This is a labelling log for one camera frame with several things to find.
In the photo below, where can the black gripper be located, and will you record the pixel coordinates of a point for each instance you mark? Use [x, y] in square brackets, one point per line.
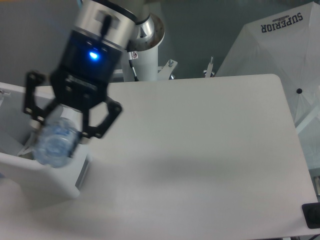
[80, 82]

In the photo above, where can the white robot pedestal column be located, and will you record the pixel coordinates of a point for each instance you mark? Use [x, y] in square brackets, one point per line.
[145, 64]

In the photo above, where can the white plastic wrapper bag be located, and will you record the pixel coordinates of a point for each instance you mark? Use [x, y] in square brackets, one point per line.
[26, 152]

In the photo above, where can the white trash can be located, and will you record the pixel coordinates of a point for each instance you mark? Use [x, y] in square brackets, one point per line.
[16, 133]

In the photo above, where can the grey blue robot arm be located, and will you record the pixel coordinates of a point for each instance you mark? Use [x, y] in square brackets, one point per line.
[100, 36]

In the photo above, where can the black device at corner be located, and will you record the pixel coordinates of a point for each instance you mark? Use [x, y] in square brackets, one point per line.
[311, 212]

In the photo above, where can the white Superior umbrella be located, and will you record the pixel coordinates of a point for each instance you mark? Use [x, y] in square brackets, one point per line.
[286, 44]

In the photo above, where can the clear plastic water bottle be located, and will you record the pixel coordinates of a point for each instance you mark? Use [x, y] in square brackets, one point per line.
[56, 142]

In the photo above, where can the white table mounting bracket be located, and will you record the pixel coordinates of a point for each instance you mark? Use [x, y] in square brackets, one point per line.
[164, 72]

